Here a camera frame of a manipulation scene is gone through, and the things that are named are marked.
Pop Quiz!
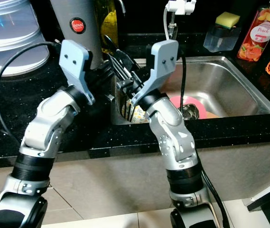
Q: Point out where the yellow green sponge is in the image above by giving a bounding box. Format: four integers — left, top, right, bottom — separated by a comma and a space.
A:
215, 12, 241, 29

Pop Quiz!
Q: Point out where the peach dish soap bottle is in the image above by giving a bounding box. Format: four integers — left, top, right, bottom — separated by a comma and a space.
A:
237, 0, 270, 61

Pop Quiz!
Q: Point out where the pink plate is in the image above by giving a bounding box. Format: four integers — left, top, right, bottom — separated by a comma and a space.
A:
168, 95, 207, 119

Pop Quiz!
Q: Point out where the lemon print plate teal rim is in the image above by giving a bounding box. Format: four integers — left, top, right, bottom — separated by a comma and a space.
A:
123, 102, 149, 124

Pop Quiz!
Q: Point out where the white tap head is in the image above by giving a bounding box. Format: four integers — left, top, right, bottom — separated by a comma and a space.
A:
168, 0, 197, 15

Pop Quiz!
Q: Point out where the steel bowl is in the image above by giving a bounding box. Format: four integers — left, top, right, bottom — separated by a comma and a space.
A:
180, 104, 199, 120

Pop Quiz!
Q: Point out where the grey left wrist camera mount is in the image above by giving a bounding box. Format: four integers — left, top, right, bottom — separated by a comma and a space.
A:
60, 39, 96, 106

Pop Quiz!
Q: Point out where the yellow oil bottle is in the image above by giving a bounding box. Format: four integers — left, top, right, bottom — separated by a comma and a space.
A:
96, 0, 119, 48

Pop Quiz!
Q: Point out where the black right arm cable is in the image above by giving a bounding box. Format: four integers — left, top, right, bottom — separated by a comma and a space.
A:
177, 47, 230, 228

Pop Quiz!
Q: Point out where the chrome tap nozzle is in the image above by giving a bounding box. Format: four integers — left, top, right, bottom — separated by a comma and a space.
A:
168, 20, 178, 41

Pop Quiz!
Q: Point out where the clear plastic sponge holder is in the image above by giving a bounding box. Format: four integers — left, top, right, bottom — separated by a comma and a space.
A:
204, 25, 241, 53

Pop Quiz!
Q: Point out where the grey flask red badge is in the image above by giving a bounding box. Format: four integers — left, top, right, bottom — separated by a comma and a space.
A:
50, 0, 102, 55

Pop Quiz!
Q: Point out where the translucent white water container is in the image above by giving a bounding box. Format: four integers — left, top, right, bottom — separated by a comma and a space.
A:
0, 0, 47, 77

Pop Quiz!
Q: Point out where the black spoon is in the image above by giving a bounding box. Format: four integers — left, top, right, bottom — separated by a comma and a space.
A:
104, 34, 121, 62

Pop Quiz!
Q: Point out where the stainless steel sink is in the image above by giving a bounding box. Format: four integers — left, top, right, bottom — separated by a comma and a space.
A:
110, 56, 270, 126

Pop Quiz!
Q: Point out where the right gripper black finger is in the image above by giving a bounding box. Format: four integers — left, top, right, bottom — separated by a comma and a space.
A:
109, 52, 130, 81
118, 47, 138, 76

